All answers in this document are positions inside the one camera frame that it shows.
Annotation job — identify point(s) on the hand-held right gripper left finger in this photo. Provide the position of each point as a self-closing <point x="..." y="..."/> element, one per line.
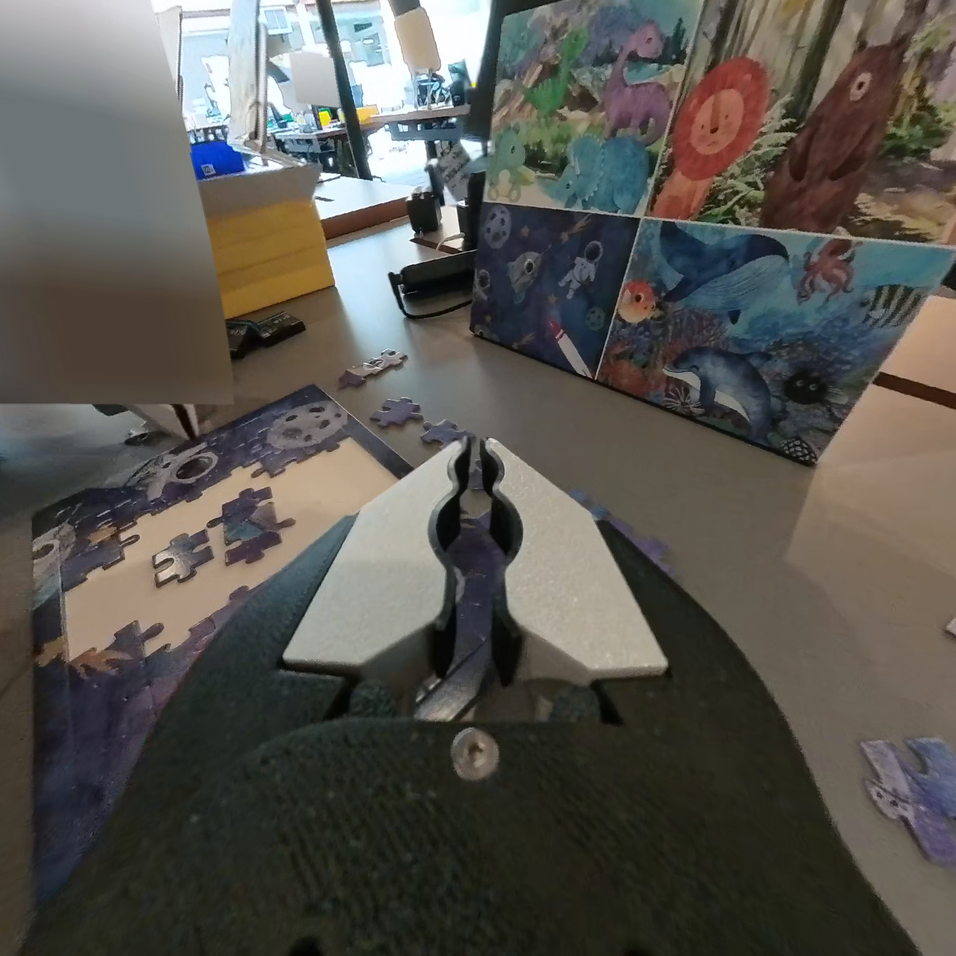
<point x="358" y="597"/>

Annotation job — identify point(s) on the white paper tag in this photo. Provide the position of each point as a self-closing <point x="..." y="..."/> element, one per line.
<point x="454" y="164"/>

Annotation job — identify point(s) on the beige cylinder lamp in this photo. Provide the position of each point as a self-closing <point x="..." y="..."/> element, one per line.
<point x="414" y="37"/>

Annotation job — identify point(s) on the small black charger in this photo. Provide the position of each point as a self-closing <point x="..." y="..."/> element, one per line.
<point x="426" y="210"/>

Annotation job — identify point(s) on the brown cardboard panel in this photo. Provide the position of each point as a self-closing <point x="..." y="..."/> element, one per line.
<point x="243" y="75"/>

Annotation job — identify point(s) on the space jigsaw puzzle board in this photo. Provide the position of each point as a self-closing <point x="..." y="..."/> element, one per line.
<point x="299" y="429"/>

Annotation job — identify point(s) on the illustrated animal puzzle box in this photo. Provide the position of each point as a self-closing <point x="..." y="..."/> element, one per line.
<point x="747" y="149"/>

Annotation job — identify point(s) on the white flat box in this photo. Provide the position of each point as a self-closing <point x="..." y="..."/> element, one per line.
<point x="254" y="190"/>

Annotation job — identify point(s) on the background wooden desk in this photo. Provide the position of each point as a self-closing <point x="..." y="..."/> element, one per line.
<point x="418" y="119"/>

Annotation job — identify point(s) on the yellow foam block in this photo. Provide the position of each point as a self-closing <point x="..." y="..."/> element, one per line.
<point x="276" y="261"/>

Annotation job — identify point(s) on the black power adapter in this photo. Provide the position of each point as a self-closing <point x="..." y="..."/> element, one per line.
<point x="437" y="276"/>

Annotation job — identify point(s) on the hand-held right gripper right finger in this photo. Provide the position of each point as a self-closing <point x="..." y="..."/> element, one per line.
<point x="582" y="597"/>

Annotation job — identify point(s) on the blue crate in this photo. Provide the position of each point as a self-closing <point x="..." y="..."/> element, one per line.
<point x="216" y="160"/>

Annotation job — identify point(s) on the row of puzzle pieces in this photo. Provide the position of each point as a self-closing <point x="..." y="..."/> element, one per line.
<point x="396" y="412"/>

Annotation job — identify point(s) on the black upright pole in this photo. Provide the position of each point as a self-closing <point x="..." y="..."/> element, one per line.
<point x="340" y="75"/>

